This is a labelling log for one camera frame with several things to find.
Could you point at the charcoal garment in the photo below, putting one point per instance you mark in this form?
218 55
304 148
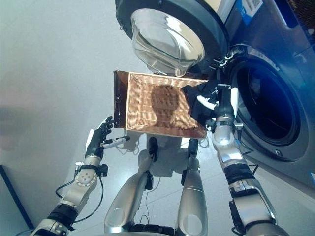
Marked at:
197 108

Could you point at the silver left robot leg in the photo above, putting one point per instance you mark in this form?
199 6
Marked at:
128 196

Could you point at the blue white energy label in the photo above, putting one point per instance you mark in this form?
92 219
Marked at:
249 11

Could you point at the silver right robot leg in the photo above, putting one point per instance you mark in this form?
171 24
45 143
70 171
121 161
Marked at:
192 201

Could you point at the rectangular wicker laundry basket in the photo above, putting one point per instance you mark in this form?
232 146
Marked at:
137 105

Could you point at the round glass washer door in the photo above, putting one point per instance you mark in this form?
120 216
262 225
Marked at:
172 32

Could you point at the white cabinet side panel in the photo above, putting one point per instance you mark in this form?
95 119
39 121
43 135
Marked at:
227 11

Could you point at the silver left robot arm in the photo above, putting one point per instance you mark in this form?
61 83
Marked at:
78 186

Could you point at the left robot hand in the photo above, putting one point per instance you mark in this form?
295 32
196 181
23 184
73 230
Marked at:
94 142

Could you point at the grey robot torso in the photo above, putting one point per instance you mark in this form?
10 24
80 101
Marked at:
135 233

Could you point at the silver robot leg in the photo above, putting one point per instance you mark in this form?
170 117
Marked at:
192 201
128 196

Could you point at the blue white info sticker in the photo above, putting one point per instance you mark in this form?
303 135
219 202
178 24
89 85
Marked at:
312 177

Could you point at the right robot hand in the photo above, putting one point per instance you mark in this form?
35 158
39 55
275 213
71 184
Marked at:
225 100

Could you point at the grey front-load washing machine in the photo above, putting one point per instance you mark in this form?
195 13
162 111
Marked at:
283 61

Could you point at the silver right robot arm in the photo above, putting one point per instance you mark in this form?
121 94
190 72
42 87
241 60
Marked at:
241 191

